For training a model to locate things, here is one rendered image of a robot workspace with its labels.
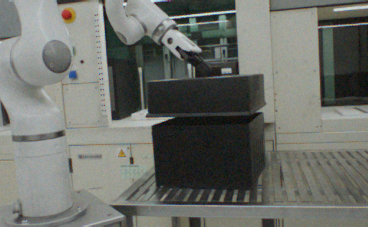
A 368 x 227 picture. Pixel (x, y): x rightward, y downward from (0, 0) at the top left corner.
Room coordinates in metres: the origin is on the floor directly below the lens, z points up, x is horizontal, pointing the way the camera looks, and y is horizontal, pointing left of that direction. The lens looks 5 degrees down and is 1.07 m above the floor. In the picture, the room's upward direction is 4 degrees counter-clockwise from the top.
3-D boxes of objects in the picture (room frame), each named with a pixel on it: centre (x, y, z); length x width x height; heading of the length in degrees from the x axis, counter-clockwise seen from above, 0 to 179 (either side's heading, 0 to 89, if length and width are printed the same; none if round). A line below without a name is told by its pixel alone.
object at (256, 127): (1.12, -0.10, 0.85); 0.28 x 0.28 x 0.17; 69
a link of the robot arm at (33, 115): (0.90, 0.35, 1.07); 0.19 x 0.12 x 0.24; 50
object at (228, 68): (2.08, -0.25, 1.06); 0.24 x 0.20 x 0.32; 77
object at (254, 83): (1.12, -0.10, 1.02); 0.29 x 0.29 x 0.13; 69
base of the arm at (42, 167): (0.87, 0.33, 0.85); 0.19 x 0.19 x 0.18
